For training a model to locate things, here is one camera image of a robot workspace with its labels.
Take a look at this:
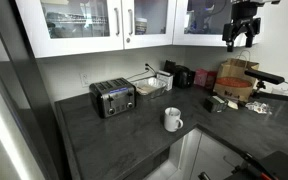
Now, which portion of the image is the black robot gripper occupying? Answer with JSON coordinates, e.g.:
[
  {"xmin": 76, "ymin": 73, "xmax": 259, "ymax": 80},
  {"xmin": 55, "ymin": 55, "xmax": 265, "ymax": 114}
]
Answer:
[{"xmin": 222, "ymin": 2, "xmax": 261, "ymax": 52}]

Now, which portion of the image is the white ceramic mug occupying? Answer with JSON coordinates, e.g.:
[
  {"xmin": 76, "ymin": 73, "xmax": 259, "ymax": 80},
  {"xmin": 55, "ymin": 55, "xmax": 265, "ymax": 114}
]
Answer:
[{"xmin": 164, "ymin": 107, "xmax": 184, "ymax": 132}]

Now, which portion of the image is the brown paper bag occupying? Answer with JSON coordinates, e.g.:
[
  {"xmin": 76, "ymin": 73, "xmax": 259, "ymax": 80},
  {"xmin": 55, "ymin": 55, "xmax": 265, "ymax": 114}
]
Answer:
[{"xmin": 213, "ymin": 57, "xmax": 259, "ymax": 102}]

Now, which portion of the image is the white upper cabinet right door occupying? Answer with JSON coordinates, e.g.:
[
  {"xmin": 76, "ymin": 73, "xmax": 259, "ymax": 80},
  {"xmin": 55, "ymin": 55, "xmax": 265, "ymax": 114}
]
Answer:
[{"xmin": 172, "ymin": 0, "xmax": 262, "ymax": 47}]

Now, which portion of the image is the white cabinet door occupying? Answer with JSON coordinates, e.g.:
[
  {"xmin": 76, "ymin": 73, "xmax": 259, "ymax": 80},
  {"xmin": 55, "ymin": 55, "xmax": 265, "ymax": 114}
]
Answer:
[
  {"xmin": 172, "ymin": 0, "xmax": 262, "ymax": 47},
  {"xmin": 121, "ymin": 0, "xmax": 176, "ymax": 49},
  {"xmin": 15, "ymin": 0, "xmax": 123, "ymax": 58}
]

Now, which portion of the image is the pink carton box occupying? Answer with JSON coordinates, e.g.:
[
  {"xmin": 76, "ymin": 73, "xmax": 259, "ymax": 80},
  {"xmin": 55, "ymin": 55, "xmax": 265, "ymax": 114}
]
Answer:
[{"xmin": 194, "ymin": 69, "xmax": 217, "ymax": 89}]

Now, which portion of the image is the small dark metal box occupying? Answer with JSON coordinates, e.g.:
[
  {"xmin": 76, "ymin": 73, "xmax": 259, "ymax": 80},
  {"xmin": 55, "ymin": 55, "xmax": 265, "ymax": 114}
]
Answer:
[{"xmin": 203, "ymin": 96, "xmax": 228, "ymax": 113}]

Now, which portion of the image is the crumpled clear plastic wrapper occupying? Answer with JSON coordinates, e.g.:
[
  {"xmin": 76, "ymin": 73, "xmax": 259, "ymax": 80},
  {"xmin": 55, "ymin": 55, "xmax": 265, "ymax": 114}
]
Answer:
[{"xmin": 245, "ymin": 101, "xmax": 271, "ymax": 114}]

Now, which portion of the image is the white napkin box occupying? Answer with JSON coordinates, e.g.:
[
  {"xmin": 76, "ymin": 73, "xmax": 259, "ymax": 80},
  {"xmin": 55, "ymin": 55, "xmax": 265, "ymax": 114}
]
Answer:
[{"xmin": 157, "ymin": 70, "xmax": 173, "ymax": 91}]

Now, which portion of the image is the white upper cabinet middle door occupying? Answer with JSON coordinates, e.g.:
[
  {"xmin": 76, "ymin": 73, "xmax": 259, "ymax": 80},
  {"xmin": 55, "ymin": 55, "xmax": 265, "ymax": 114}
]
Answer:
[{"xmin": 121, "ymin": 0, "xmax": 176, "ymax": 49}]

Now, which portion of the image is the aluminium foil tray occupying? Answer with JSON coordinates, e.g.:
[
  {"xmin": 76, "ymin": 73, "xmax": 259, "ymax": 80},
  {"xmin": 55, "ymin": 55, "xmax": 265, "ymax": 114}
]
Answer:
[{"xmin": 133, "ymin": 77, "xmax": 167, "ymax": 99}]

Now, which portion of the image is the white jar in cabinet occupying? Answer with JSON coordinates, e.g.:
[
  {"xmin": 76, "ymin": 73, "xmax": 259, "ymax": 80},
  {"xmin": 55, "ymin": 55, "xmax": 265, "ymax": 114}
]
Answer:
[{"xmin": 135, "ymin": 18, "xmax": 147, "ymax": 35}]

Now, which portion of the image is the white lower cabinet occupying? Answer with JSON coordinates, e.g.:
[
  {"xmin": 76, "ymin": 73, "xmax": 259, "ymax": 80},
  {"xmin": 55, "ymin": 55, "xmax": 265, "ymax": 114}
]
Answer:
[{"xmin": 143, "ymin": 128, "xmax": 243, "ymax": 180}]

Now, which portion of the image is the black orange bar clamp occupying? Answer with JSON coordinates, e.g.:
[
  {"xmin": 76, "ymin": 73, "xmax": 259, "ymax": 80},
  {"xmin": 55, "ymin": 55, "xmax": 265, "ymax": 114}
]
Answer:
[{"xmin": 197, "ymin": 150, "xmax": 282, "ymax": 180}]

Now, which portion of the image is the silver black four-slot toaster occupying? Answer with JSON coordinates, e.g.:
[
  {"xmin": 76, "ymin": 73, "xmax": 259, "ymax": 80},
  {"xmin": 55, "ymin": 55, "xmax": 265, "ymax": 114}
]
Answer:
[{"xmin": 89, "ymin": 78, "xmax": 136, "ymax": 118}]

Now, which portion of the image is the white upper cabinet left door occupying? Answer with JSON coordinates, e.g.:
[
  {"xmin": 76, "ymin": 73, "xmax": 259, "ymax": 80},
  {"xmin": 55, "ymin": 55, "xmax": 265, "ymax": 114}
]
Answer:
[{"xmin": 15, "ymin": 0, "xmax": 123, "ymax": 58}]

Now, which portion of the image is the stainless steel refrigerator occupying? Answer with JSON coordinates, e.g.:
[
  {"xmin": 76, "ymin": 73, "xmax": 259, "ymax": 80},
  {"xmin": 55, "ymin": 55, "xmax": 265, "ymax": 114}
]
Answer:
[{"xmin": 0, "ymin": 0, "xmax": 72, "ymax": 180}]

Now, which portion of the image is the black power cable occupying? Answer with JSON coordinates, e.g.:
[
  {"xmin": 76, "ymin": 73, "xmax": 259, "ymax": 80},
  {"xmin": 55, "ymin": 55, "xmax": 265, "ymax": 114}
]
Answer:
[{"xmin": 126, "ymin": 62, "xmax": 158, "ymax": 81}]

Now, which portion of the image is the white wall power outlet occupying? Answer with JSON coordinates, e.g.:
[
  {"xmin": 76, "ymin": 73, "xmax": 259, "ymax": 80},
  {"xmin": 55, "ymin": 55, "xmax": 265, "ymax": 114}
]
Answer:
[{"xmin": 80, "ymin": 73, "xmax": 90, "ymax": 87}]

